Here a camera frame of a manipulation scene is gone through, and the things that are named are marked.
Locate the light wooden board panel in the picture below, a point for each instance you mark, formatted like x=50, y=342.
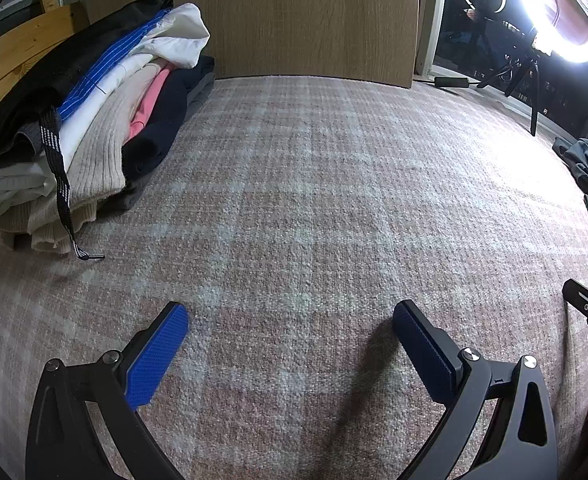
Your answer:
x=372, y=40

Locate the white blue striped garment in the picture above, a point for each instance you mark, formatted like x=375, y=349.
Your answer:
x=178, y=35

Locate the black light tripod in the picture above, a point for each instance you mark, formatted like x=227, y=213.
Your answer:
x=522, y=66

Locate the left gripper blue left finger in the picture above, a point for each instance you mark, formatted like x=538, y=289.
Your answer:
x=62, y=442

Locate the pink folded garment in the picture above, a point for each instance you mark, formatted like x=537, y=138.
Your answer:
x=148, y=101

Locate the plaid pink table cloth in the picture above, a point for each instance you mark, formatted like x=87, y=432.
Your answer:
x=290, y=216

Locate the black folded garment on pile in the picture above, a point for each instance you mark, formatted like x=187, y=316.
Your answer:
x=50, y=80

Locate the pine wooden headboard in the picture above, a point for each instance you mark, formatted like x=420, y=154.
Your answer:
x=22, y=47

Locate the navy folded garment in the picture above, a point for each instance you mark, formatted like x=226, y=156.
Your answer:
x=183, y=94

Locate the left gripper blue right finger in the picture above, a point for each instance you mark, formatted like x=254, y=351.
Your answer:
x=520, y=441

